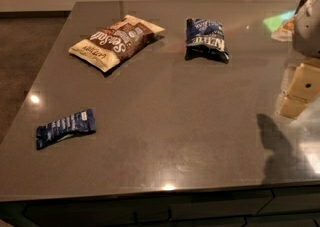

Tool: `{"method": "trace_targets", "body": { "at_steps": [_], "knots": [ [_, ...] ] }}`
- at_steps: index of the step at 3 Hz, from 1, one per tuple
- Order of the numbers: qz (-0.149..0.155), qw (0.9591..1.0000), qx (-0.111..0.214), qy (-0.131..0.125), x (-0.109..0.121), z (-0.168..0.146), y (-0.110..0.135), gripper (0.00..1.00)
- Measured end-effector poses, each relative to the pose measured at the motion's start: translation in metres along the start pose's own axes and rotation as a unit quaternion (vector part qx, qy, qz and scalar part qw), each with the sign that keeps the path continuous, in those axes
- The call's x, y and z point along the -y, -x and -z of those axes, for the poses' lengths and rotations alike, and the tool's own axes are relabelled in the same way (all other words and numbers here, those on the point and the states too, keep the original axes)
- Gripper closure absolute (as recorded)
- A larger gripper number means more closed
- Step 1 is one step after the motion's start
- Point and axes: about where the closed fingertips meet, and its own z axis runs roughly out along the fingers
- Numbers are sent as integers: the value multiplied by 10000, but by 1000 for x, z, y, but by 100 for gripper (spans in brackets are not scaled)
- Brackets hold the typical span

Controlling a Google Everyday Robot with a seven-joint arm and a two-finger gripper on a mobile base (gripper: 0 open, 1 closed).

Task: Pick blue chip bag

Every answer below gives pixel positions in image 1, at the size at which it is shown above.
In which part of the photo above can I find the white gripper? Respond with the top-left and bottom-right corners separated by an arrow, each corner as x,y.
276,0 -> 320,119

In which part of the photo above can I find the blue Kettle chip bag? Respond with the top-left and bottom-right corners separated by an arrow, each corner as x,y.
186,18 -> 230,64

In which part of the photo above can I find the brown sea salt chip bag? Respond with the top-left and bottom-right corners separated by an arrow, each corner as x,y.
69,15 -> 164,72

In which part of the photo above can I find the small blue snack wrapper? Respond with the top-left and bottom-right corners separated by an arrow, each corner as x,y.
36,109 -> 96,150

